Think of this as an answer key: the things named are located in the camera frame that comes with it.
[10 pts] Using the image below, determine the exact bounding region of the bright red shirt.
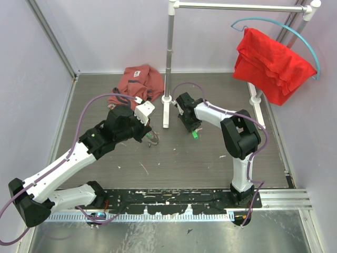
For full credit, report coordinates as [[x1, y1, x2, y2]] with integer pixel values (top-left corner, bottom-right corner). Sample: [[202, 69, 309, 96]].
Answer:
[[233, 28, 318, 106]]

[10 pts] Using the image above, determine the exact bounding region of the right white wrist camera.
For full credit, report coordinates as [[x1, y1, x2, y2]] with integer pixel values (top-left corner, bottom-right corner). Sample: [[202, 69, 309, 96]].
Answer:
[[172, 100, 184, 115]]

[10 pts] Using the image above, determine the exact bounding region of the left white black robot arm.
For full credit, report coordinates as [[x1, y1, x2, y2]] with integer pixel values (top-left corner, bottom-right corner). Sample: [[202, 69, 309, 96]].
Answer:
[[8, 101, 155, 228]]

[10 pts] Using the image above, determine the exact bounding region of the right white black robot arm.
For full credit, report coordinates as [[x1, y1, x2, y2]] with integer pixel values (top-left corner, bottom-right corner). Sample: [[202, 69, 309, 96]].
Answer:
[[174, 92, 261, 208]]

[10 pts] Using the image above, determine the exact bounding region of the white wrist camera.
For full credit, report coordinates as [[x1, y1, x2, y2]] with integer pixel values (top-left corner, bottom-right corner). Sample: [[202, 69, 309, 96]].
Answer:
[[172, 100, 184, 115], [134, 96, 155, 125]]

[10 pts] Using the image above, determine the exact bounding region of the green key tag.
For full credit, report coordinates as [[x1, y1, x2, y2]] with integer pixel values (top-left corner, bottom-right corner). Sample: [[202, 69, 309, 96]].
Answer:
[[192, 128, 203, 140]]

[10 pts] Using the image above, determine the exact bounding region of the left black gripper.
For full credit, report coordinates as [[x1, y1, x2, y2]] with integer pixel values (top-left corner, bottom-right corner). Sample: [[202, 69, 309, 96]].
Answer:
[[115, 110, 152, 143]]

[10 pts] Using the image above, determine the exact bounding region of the rust red t-shirt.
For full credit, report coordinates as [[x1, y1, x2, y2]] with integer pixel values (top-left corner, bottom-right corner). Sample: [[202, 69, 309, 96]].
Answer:
[[111, 64, 164, 102]]

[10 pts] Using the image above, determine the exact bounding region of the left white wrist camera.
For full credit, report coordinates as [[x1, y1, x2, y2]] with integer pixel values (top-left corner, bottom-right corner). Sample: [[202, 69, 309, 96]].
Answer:
[[134, 96, 155, 125]]

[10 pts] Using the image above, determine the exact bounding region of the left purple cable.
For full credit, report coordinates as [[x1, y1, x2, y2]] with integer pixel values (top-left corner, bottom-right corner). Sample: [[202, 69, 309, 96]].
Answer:
[[0, 92, 144, 246]]

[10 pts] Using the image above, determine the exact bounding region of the white metal clothes rack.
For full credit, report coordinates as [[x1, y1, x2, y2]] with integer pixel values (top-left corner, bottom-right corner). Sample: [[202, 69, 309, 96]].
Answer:
[[161, 1, 322, 129]]

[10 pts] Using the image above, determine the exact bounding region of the light blue clothes hanger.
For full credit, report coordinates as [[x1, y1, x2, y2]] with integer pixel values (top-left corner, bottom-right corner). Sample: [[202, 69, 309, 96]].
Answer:
[[231, 17, 321, 81]]

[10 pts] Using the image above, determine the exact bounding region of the aluminium frame post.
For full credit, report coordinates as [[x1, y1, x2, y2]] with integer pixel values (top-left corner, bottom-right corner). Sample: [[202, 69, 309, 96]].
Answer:
[[26, 0, 78, 79]]

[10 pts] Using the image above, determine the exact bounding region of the black mounting base plate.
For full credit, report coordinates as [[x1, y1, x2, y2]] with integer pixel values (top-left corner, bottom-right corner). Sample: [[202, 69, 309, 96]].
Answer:
[[81, 189, 251, 215]]

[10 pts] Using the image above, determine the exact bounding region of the grey slotted cable duct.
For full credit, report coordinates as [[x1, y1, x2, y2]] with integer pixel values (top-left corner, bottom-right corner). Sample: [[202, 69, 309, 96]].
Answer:
[[46, 210, 234, 222]]

